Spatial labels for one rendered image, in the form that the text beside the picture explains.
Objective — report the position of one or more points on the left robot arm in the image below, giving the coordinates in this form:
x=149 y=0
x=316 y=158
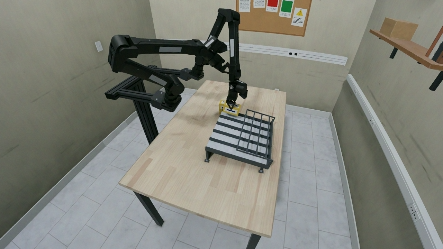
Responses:
x=233 y=19

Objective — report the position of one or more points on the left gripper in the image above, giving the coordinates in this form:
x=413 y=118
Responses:
x=231 y=100

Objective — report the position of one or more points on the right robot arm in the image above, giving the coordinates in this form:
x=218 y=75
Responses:
x=123 y=47

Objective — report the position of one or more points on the black flat rectangular panel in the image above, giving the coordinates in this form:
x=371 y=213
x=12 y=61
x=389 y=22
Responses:
x=270 y=144

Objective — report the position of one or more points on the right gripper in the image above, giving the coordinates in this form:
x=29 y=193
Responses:
x=219 y=66

